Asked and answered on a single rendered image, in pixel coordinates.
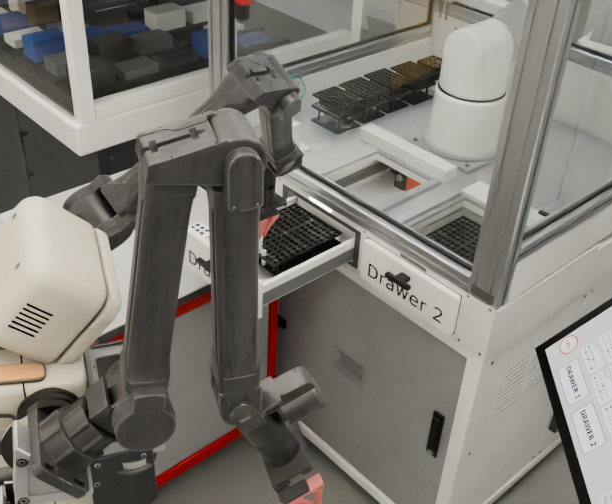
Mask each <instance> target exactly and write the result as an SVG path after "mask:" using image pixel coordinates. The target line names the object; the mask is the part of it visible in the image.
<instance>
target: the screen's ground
mask: <svg viewBox="0 0 612 504"><path fill-rule="evenodd" d="M610 328H612V307H610V308H608V309H607V310H605V311H604V312H602V313H601V314H599V315H598V316H596V317H595V318H593V319H592V320H590V321H588V322H587V323H585V324H584V325H582V326H581V327H579V328H578V329H576V330H575V331H576V334H577V336H578V339H579V342H580V345H581V347H582V346H584V345H585V344H587V343H588V342H590V341H592V340H593V339H595V338H596V337H598V336H599V335H601V334H603V333H604V332H606V331H607V330H609V329H610ZM581 347H579V348H581ZM579 348H578V349H579ZM578 349H576V350H574V351H573V352H571V353H570V354H568V355H567V356H565V357H563V358H561V355H560V352H559V349H558V346H557V342H556V343H555V344H553V345H552V346H550V347H548V348H547V349H545V351H546V354H547V358H548V361H549V364H550V367H551V371H552V374H553V377H554V381H555V384H556V387H557V391H558V394H559V397H560V401H561V404H562V407H563V411H564V414H565V417H566V420H567V424H568V427H569V430H570V434H571V437H572V440H573V444H574V447H575V450H576V454H577V457H578V460H579V464H580V467H581V470H582V473H583V477H584V480H585V483H586V487H587V490H588V493H589V497H590V500H591V503H592V504H612V444H611V441H610V438H609V435H608V432H607V430H606V427H605V424H604V421H603V418H602V415H601V413H600V410H599V407H598V404H597V401H596V398H595V395H594V393H593V390H592V387H591V384H590V381H589V378H588V376H587V373H586V370H585V367H584V364H583V361H582V359H581V356H580V353H579V350H578ZM577 357H578V359H579V362H580V365H581V368H582V371H583V374H584V377H585V380H586V382H587V385H588V388H589V391H590V395H589V396H587V397H585V398H584V399H582V400H580V401H579V402H577V403H575V404H574V405H572V406H570V407H569V408H568V406H567V403H566V400H565V396H564V393H563V390H562V387H561V383H560V380H559V377H558V374H557V370H558V369H560V368H561V367H563V366H564V365H566V364H568V363H569V362H571V361H572V360H574V359H576V358H577ZM591 401H593V403H594V405H595V408H596V411H597V414H598V417H599V420H600V423H601V426H602V429H603V431H604V434H605V437H606V440H607V443H606V444H605V445H603V446H601V447H599V448H597V449H596V450H594V451H592V452H590V453H589V454H587V455H585V456H583V454H582V451H581V448H580V445H579V442H578V438H577V435H576V432H575V429H574V425H573V422H572V419H571V416H570V414H571V413H573V412H574V411H576V410H578V409H579V408H581V407H583V406H585V405H586V404H588V403H590V402H591Z"/></svg>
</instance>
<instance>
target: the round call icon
mask: <svg viewBox="0 0 612 504"><path fill-rule="evenodd" d="M557 346H558V349H559V352H560V355H561V358H563V357H565V356H567V355H568V354H570V353H571V352H573V351H574V350H576V349H578V348H579V347H581V345H580V342H579V339H578V336H577V334H576V331H574V332H573V333H571V334H570V335H568V336H567V337H565V338H563V339H562V340H560V341H559V342H557Z"/></svg>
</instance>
